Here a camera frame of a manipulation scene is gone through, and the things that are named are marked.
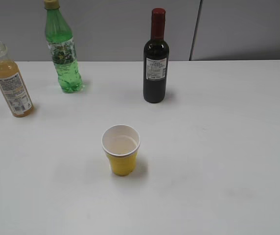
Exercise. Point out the dark red wine bottle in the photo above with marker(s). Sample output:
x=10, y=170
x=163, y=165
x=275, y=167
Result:
x=155, y=59

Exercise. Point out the yellow paper cup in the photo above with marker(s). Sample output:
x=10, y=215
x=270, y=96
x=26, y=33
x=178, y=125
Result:
x=121, y=144

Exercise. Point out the green plastic soda bottle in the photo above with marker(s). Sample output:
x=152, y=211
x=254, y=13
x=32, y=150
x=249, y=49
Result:
x=60, y=41

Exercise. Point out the orange juice bottle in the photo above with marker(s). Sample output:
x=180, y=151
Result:
x=12, y=85

